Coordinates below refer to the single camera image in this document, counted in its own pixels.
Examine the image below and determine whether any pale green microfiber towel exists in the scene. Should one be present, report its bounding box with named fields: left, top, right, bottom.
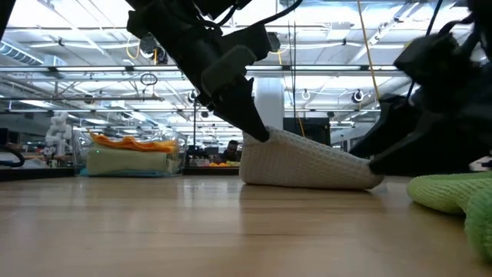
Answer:
left=86, top=157, right=170, bottom=174
left=87, top=147, right=170, bottom=162

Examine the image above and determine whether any black coiled hose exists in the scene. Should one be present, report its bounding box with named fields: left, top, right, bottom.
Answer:
left=0, top=148, right=26, bottom=169

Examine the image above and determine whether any blue microfiber towel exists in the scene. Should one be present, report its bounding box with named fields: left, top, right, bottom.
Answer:
left=78, top=168, right=178, bottom=179

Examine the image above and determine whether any bright green microfiber towel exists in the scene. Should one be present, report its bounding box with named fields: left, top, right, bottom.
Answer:
left=406, top=171, right=492, bottom=262

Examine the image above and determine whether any black hanging cable loop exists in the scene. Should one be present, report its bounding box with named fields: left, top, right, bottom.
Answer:
left=139, top=72, right=159, bottom=87

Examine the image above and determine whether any orange microfiber towel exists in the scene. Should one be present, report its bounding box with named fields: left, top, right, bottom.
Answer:
left=88, top=132, right=178, bottom=154

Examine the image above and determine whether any thin yellow hanging cable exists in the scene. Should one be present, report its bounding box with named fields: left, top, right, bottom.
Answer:
left=295, top=113, right=307, bottom=138

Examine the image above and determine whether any clear plastic tray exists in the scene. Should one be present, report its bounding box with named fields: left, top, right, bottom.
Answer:
left=71, top=128, right=188, bottom=179

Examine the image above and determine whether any person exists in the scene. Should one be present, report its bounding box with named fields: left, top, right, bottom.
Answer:
left=221, top=139, right=242, bottom=163

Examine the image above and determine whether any white round pillar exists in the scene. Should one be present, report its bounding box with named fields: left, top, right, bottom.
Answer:
left=253, top=76, right=285, bottom=130

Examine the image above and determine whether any black metal rack frame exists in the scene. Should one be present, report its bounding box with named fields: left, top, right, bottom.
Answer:
left=193, top=95, right=199, bottom=155

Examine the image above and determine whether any grey waffle microfiber towel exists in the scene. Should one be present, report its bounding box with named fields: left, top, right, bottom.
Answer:
left=238, top=125, right=385, bottom=191

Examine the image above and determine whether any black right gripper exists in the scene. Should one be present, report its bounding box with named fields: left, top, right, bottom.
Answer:
left=348, top=57, right=492, bottom=176

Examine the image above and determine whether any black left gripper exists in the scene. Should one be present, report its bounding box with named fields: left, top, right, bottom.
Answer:
left=152, top=15, right=272, bottom=144

